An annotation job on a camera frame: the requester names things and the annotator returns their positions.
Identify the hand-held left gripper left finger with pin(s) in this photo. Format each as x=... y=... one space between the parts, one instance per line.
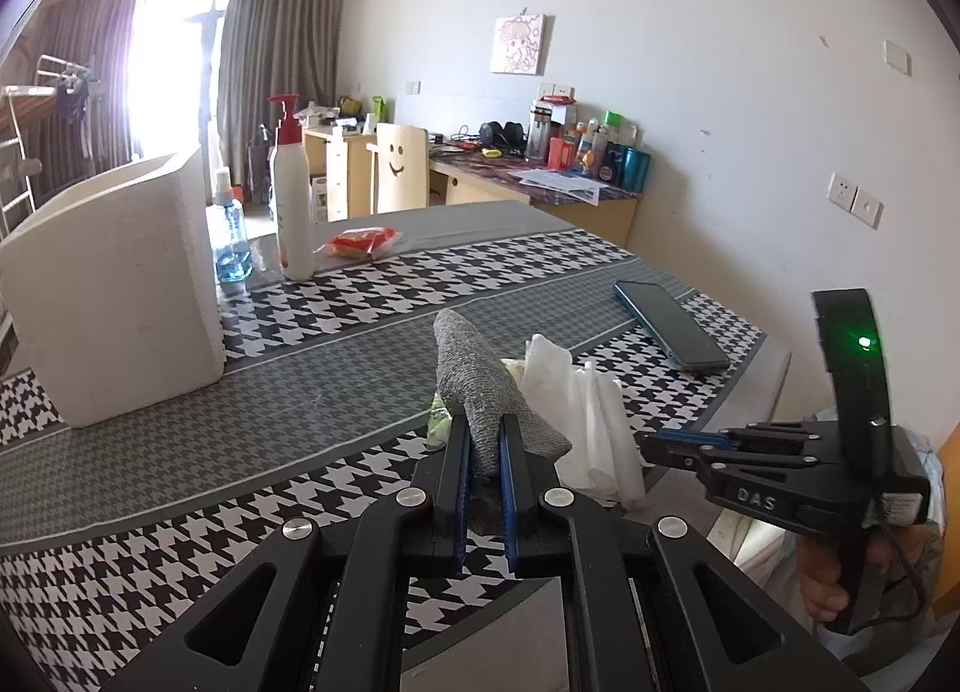
x=454 y=482

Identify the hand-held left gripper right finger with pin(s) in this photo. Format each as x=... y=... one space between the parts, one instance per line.
x=511 y=497

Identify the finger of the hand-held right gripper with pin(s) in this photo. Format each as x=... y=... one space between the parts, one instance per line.
x=679 y=452
x=765 y=431

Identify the white tissue bundle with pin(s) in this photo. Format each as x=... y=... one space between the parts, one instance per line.
x=592 y=422

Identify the grey knitted cloth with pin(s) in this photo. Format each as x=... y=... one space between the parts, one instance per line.
x=480 y=377

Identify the white foam box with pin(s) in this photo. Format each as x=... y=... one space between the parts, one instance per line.
x=112 y=287

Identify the person's right forearm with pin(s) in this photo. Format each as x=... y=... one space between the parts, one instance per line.
x=924 y=564

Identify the person's right hand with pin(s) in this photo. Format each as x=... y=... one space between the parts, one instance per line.
x=821 y=572

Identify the dark smartphone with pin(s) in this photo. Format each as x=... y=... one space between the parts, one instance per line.
x=671 y=325

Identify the red snack packet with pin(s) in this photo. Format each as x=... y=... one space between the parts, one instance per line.
x=360 y=242

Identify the wooden desk with patterned top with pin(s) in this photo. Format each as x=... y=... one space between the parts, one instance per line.
x=585 y=212

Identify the teal can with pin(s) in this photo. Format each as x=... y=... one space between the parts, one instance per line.
x=636 y=169

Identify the printed paper sheets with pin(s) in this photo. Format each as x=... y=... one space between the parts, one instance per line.
x=562 y=184

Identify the white pump lotion bottle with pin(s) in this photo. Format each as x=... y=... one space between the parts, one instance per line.
x=292 y=212

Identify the row of toiletry bottles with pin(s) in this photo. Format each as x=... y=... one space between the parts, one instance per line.
x=589 y=148

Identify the wooden smiley face chair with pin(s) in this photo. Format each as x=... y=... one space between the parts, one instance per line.
x=401 y=167

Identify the blue spray bottle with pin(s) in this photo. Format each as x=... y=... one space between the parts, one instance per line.
x=230 y=242

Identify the clear water bottle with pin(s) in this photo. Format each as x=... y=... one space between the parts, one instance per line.
x=538 y=133

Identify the black headphones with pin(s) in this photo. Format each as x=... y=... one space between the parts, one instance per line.
x=502 y=136

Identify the black shopping trolley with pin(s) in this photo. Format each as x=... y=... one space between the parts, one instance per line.
x=260 y=163

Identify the green paper bag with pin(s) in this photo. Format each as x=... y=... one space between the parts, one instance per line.
x=381 y=109

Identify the brown curtain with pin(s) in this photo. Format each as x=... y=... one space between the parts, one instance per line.
x=285 y=62
x=75 y=77

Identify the glass balcony door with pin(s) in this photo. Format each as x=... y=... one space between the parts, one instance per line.
x=180 y=62

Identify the dark hanging clothes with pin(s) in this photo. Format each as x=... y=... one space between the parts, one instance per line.
x=75 y=101

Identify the metal bunk bed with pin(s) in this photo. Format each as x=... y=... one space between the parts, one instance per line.
x=67 y=73

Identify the white double wall socket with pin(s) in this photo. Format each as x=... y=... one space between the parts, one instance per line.
x=558 y=91

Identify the blank white wall plate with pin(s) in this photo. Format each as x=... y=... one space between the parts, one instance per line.
x=898 y=56

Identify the pink cartoon wall poster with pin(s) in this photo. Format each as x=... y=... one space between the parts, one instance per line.
x=519 y=44

